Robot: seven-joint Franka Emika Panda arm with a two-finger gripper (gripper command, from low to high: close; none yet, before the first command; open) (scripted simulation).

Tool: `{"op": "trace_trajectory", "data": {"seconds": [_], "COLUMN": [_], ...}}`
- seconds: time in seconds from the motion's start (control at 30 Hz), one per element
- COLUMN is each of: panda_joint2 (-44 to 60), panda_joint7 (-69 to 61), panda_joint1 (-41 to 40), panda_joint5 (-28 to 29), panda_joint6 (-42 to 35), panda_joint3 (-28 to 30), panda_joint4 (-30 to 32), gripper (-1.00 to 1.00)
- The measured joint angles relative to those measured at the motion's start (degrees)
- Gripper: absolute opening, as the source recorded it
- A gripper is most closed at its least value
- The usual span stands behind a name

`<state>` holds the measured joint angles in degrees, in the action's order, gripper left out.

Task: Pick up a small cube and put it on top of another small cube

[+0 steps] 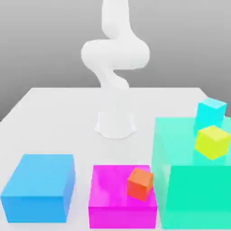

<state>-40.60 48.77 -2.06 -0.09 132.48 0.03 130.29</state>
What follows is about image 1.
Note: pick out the small orange cube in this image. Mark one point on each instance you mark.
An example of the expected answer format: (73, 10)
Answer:
(139, 185)

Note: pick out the small cyan cube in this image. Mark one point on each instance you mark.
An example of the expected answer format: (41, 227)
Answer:
(209, 113)

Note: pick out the small yellow cube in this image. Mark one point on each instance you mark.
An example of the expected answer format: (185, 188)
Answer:
(213, 142)

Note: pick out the large blue box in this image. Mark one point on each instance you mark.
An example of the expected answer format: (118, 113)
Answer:
(37, 187)

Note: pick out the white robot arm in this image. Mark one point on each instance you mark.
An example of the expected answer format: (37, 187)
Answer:
(115, 54)

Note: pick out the large magenta box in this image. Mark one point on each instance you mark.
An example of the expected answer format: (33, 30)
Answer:
(110, 198)

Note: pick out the large turquoise box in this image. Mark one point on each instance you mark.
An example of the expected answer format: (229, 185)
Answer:
(194, 194)

